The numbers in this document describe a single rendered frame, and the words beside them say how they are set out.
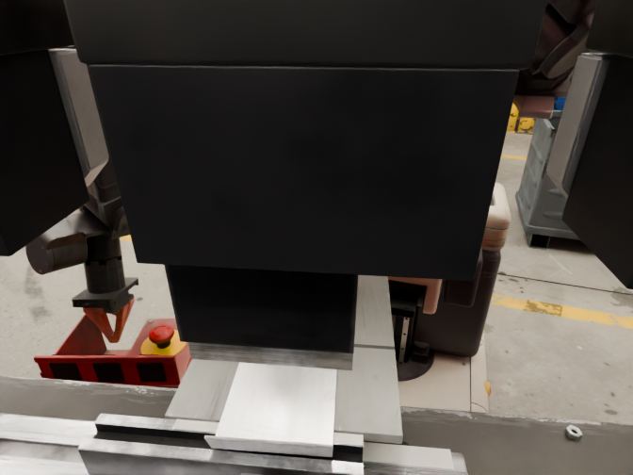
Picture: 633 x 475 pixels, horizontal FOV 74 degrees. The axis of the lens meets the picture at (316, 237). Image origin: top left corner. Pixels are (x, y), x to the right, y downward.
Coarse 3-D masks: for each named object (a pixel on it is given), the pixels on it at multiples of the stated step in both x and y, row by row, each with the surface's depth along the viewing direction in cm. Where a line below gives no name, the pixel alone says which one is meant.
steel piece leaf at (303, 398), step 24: (240, 384) 34; (264, 384) 34; (288, 384) 34; (312, 384) 34; (240, 408) 32; (264, 408) 32; (288, 408) 32; (312, 408) 32; (240, 432) 30; (264, 432) 30; (288, 432) 30; (312, 432) 30
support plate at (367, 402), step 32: (384, 288) 46; (384, 320) 41; (384, 352) 38; (192, 384) 34; (224, 384) 34; (352, 384) 34; (384, 384) 34; (192, 416) 32; (352, 416) 32; (384, 416) 32
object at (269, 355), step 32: (192, 288) 22; (224, 288) 22; (256, 288) 22; (288, 288) 22; (320, 288) 21; (352, 288) 21; (192, 320) 23; (224, 320) 23; (256, 320) 23; (288, 320) 23; (320, 320) 22; (352, 320) 22; (192, 352) 26; (224, 352) 25; (256, 352) 25; (288, 352) 25; (320, 352) 25; (352, 352) 23
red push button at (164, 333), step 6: (156, 330) 68; (162, 330) 68; (168, 330) 68; (150, 336) 67; (156, 336) 67; (162, 336) 67; (168, 336) 67; (156, 342) 67; (162, 342) 67; (168, 342) 69; (162, 348) 69
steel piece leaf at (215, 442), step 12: (216, 444) 28; (228, 444) 28; (240, 444) 28; (252, 444) 28; (264, 444) 28; (276, 444) 27; (288, 444) 27; (300, 444) 27; (312, 444) 27; (324, 444) 27; (324, 456) 29
